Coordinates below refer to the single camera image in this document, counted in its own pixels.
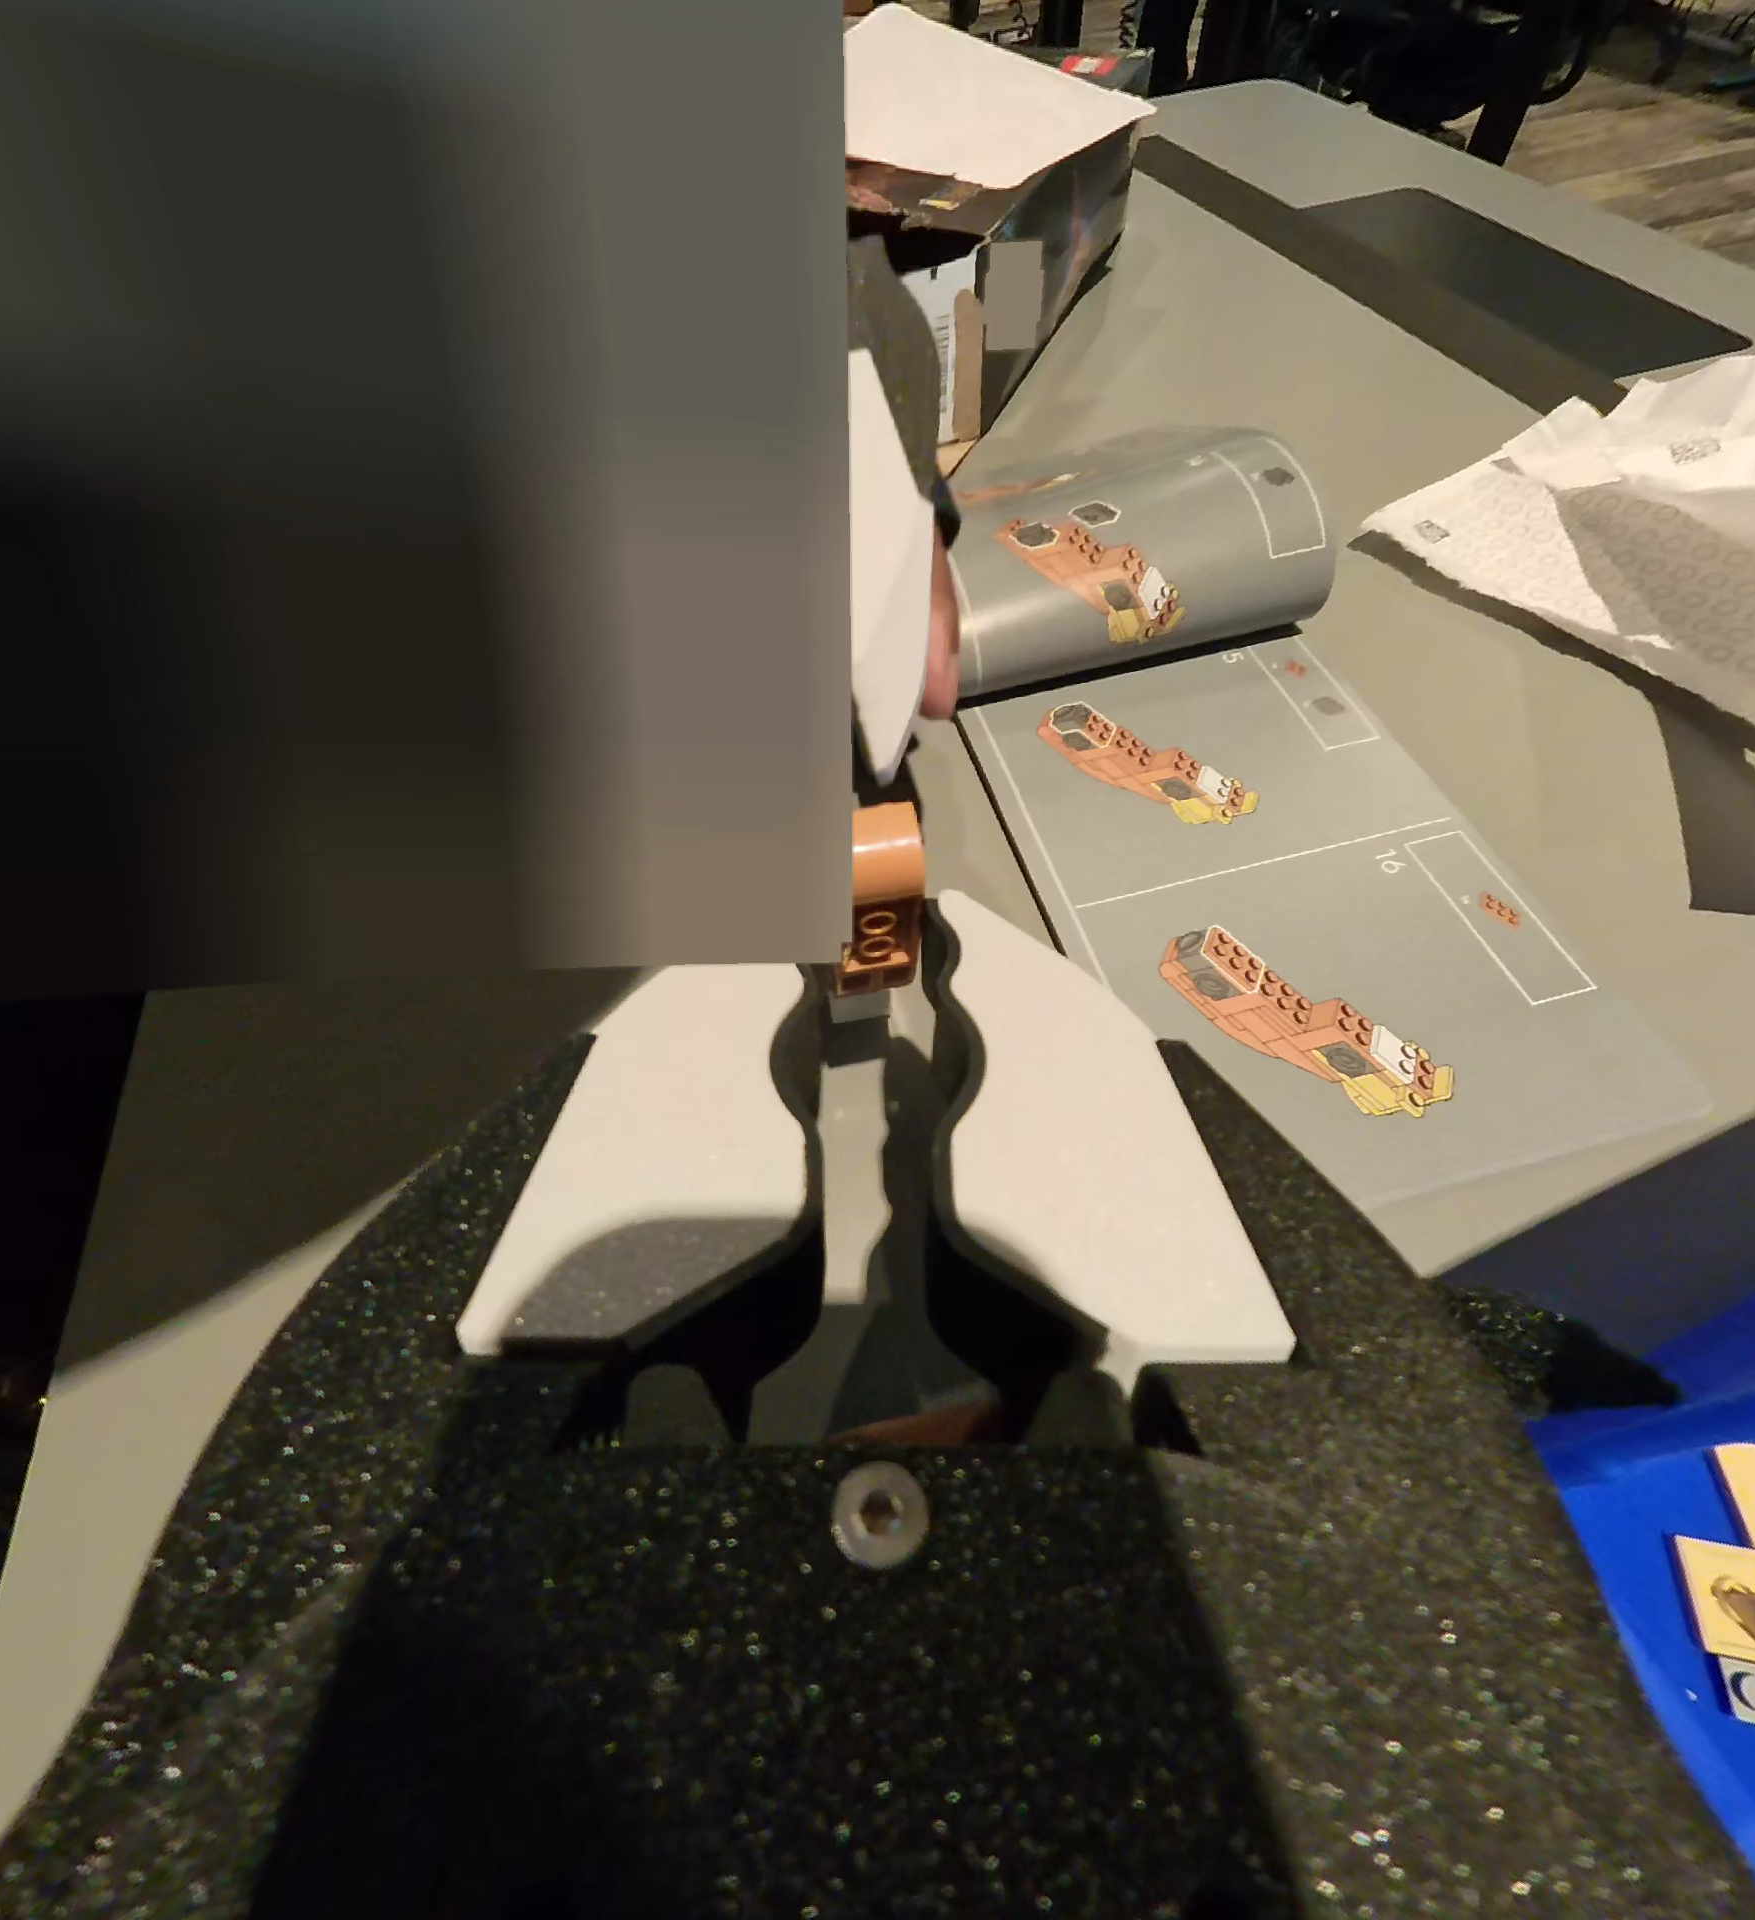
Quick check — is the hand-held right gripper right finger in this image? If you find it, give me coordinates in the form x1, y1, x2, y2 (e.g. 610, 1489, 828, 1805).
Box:
931, 891, 1299, 1372

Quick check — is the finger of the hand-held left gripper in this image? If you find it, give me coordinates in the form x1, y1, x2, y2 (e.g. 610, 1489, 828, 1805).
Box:
847, 350, 953, 785

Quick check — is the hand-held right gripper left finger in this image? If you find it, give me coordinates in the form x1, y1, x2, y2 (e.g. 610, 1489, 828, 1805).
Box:
453, 965, 836, 1360

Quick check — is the orange toy brick model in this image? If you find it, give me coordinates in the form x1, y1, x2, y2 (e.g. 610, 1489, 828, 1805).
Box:
822, 800, 926, 1059

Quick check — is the person's left hand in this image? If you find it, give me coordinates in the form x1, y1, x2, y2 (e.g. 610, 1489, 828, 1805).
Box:
920, 542, 964, 724

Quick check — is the toy brick instruction booklet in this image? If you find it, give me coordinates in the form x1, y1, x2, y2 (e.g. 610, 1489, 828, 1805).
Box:
941, 425, 1714, 1211

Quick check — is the open cardboard toy box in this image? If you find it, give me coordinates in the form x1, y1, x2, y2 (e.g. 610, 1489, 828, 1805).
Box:
847, 45, 1158, 446

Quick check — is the blue plastic parts bin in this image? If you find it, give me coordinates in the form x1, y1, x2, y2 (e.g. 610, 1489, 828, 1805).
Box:
1433, 1244, 1755, 1920

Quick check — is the torn white paper bag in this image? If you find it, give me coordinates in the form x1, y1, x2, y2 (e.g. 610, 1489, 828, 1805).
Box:
1361, 352, 1755, 917

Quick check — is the tan toy brick with knob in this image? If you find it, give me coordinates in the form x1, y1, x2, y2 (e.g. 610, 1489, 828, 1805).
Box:
1672, 1534, 1755, 1665

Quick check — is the black office chair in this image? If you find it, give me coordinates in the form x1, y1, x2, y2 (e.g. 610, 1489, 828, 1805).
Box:
1393, 0, 1621, 164

